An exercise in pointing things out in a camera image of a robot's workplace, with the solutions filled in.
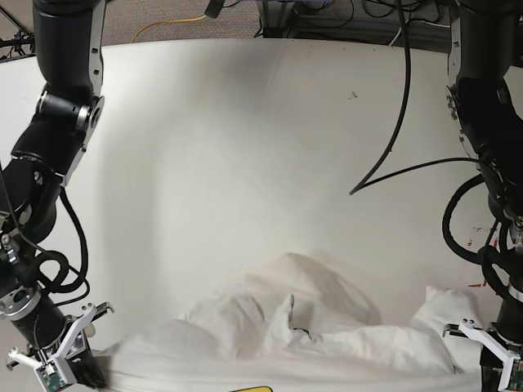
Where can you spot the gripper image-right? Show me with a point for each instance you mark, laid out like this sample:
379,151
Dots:
491,368

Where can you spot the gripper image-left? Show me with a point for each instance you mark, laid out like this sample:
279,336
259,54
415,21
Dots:
83,364

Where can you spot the white printed T-shirt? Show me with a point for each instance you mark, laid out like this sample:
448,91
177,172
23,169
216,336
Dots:
298,326

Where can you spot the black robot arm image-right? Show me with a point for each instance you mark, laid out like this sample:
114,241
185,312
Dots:
484,35

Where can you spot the black robot arm image-left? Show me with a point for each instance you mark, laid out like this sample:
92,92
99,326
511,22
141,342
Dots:
43,247

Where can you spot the wrist camera mount image-right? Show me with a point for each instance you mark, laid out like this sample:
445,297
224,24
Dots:
510,353

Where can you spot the wrist camera mount image-left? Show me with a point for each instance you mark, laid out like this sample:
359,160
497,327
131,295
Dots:
48,364

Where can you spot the black cable image-left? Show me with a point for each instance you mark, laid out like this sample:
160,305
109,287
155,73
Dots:
71,275

